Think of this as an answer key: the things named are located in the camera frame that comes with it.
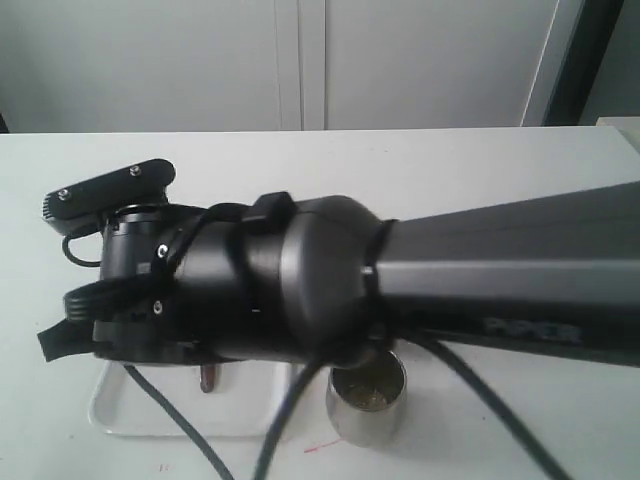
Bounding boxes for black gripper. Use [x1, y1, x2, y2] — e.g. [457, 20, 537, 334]
[92, 203, 210, 366]

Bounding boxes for brown wooden spoon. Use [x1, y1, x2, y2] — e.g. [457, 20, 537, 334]
[199, 364, 223, 394]

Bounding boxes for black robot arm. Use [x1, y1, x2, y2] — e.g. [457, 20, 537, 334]
[92, 182, 639, 366]

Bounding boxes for small steel cup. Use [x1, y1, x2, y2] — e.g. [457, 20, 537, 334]
[325, 351, 407, 448]

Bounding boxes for white rectangular plastic tray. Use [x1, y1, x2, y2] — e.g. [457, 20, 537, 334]
[89, 361, 299, 438]

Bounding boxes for grey cabinet doors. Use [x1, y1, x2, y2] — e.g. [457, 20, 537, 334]
[1, 1, 583, 133]

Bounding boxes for black cable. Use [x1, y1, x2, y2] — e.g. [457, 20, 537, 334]
[122, 334, 546, 480]

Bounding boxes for dark vertical post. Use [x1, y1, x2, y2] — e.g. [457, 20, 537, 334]
[567, 0, 639, 125]

